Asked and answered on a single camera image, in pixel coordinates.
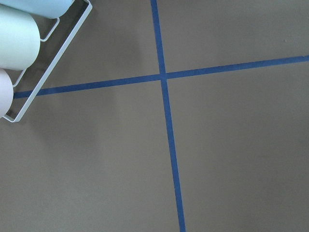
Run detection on light blue cup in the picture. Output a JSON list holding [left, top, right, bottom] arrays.
[[0, 0, 73, 19]]

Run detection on white wire cup rack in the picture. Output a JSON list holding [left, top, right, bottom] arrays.
[[3, 0, 93, 123]]

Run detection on mint green cup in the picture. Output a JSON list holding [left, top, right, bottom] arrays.
[[0, 5, 41, 71]]

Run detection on pale pink cup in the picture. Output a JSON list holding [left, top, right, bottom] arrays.
[[0, 69, 14, 117]]

